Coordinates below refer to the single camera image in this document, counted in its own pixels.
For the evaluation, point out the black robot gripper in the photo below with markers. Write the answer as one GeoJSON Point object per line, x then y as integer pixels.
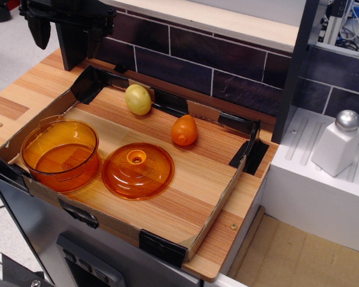
{"type": "Point", "coordinates": [94, 16]}

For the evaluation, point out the orange plastic carrot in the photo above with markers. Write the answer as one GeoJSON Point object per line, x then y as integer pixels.
{"type": "Point", "coordinates": [184, 131]}

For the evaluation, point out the orange transparent pot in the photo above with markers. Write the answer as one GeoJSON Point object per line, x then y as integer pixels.
{"type": "Point", "coordinates": [62, 154]}

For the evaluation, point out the orange transparent pot lid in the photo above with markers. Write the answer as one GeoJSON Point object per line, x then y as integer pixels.
{"type": "Point", "coordinates": [138, 171]}

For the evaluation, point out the cardboard fence with black tape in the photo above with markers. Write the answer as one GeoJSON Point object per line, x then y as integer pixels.
{"type": "Point", "coordinates": [173, 224]}

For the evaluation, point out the yellow plastic potato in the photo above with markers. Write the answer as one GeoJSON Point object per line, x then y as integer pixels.
{"type": "Point", "coordinates": [138, 99]}

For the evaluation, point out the grey toy oven front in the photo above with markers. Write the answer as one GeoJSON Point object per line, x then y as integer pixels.
{"type": "Point", "coordinates": [73, 254]}

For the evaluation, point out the white toy sink drainboard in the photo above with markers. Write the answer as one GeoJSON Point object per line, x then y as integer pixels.
{"type": "Point", "coordinates": [299, 193]}

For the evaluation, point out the white salt shaker silver cap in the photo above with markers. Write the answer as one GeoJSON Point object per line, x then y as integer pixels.
{"type": "Point", "coordinates": [338, 144]}

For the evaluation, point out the dark grey left post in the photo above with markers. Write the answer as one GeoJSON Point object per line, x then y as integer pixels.
{"type": "Point", "coordinates": [73, 45]}

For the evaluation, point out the dark grey vertical post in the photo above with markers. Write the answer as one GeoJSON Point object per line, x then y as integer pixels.
{"type": "Point", "coordinates": [307, 38]}

